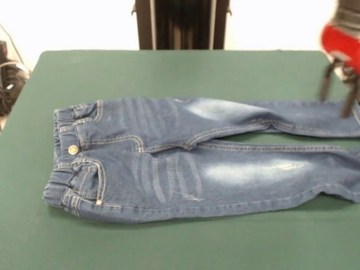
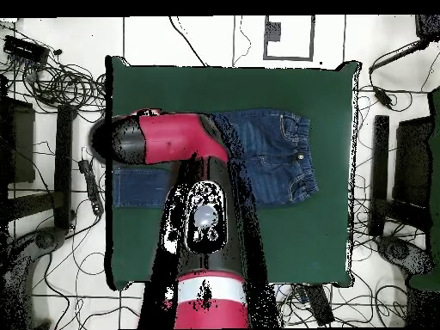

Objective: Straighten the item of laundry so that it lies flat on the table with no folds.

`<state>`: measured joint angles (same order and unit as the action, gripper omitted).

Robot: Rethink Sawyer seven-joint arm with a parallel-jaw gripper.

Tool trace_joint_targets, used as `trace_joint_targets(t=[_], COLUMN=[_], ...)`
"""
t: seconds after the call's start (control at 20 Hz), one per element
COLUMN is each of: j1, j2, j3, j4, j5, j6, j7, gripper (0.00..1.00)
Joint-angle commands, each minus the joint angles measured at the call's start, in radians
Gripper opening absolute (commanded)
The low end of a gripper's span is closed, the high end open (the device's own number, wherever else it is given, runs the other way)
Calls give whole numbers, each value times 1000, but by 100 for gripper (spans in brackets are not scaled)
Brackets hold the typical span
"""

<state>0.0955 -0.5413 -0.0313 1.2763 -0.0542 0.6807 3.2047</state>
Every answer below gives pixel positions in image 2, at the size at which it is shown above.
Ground tangled black cable coil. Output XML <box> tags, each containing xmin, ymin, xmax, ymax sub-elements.
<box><xmin>20</xmin><ymin>56</ymin><xmax>107</xmax><ymax>114</ymax></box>

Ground black power adapter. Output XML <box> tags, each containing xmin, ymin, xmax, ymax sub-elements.
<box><xmin>372</xmin><ymin>85</ymin><xmax>394</xmax><ymax>109</ymax></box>

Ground grey square plate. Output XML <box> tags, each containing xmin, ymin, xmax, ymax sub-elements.
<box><xmin>265</xmin><ymin>21</ymin><xmax>283</xmax><ymax>43</ymax></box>

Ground black electronics box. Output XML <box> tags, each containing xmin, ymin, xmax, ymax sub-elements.
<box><xmin>2</xmin><ymin>34</ymin><xmax>51</xmax><ymax>66</ymax></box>

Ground black power strip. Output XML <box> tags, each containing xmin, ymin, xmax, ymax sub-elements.
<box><xmin>77</xmin><ymin>158</ymin><xmax>105</xmax><ymax>217</ymax></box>

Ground grey rectangular frame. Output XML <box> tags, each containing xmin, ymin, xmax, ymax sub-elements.
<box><xmin>263</xmin><ymin>15</ymin><xmax>315</xmax><ymax>62</ymax></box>

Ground dark green table cloth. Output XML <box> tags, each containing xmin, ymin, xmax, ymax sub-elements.
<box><xmin>104</xmin><ymin>54</ymin><xmax>362</xmax><ymax>290</ymax></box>

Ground long black cable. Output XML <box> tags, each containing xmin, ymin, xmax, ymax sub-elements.
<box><xmin>167</xmin><ymin>15</ymin><xmax>210</xmax><ymax>68</ymax></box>

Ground dark flat panel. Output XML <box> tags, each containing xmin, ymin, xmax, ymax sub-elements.
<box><xmin>392</xmin><ymin>115</ymin><xmax>435</xmax><ymax>209</ymax></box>
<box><xmin>0</xmin><ymin>97</ymin><xmax>36</xmax><ymax>185</ymax></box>

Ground black corner box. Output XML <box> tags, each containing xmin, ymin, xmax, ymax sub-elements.
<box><xmin>414</xmin><ymin>14</ymin><xmax>440</xmax><ymax>40</ymax></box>

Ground black stand bar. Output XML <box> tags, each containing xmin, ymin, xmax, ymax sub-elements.
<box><xmin>368</xmin><ymin>114</ymin><xmax>391</xmax><ymax>237</ymax></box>
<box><xmin>52</xmin><ymin>103</ymin><xmax>74</xmax><ymax>230</ymax></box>

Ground black rod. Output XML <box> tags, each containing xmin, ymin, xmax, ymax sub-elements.
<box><xmin>368</xmin><ymin>38</ymin><xmax>432</xmax><ymax>74</ymax></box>

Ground black flat device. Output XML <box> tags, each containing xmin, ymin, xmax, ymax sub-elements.
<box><xmin>304</xmin><ymin>284</ymin><xmax>335</xmax><ymax>327</ymax></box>

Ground grey stand base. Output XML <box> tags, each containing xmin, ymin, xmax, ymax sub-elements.
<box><xmin>375</xmin><ymin>235</ymin><xmax>435</xmax><ymax>276</ymax></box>
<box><xmin>34</xmin><ymin>227</ymin><xmax>67</xmax><ymax>251</ymax></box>

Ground blue denim jeans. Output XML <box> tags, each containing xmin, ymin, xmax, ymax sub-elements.
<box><xmin>112</xmin><ymin>107</ymin><xmax>320</xmax><ymax>209</ymax></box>

